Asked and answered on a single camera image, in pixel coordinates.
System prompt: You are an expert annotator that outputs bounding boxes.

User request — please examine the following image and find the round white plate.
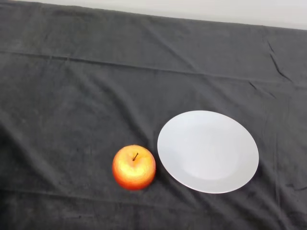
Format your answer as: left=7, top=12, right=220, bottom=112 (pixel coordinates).
left=157, top=110, right=260, bottom=194

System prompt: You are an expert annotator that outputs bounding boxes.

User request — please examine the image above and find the black cloth table cover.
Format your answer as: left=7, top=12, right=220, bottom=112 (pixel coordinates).
left=0, top=0, right=307, bottom=230

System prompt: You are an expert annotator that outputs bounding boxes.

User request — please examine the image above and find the red yellow apple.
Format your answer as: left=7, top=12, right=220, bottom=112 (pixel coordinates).
left=112, top=144, right=156, bottom=191

